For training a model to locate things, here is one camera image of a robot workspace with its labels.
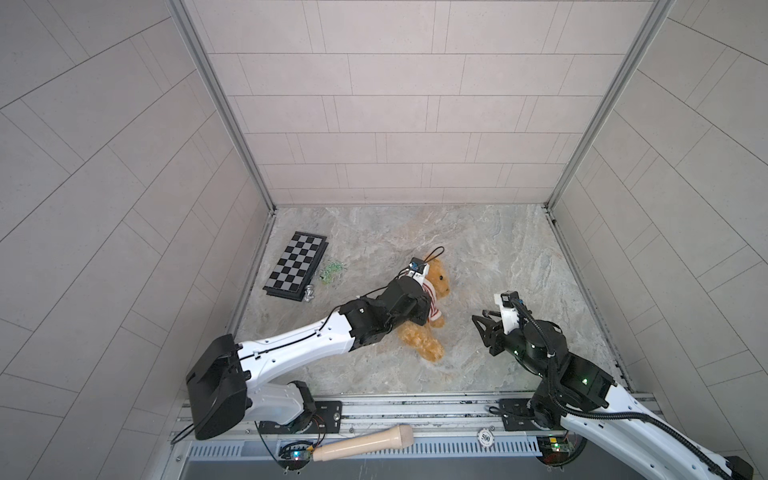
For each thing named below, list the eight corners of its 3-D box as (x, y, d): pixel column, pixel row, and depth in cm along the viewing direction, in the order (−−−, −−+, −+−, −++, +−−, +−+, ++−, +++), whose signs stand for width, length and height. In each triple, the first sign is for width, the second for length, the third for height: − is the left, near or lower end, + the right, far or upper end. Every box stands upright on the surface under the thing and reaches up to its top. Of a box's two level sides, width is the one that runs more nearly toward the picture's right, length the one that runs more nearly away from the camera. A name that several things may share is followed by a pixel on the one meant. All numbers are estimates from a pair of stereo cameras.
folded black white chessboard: (266, 295, 94) (261, 289, 91) (298, 237, 109) (295, 230, 106) (302, 302, 92) (299, 296, 89) (329, 243, 107) (327, 236, 104)
